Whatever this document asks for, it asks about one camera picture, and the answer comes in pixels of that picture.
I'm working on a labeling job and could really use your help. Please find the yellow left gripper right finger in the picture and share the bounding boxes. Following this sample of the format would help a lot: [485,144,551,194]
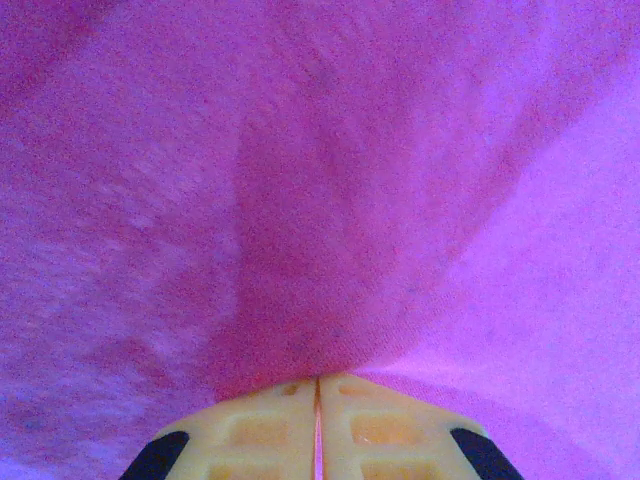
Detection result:
[318,373,525,480]

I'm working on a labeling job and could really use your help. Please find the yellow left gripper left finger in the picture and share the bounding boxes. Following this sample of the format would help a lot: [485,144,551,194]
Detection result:
[118,375,320,480]

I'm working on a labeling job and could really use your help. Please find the red t-shirt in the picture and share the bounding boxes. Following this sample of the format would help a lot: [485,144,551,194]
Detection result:
[0,0,640,480]

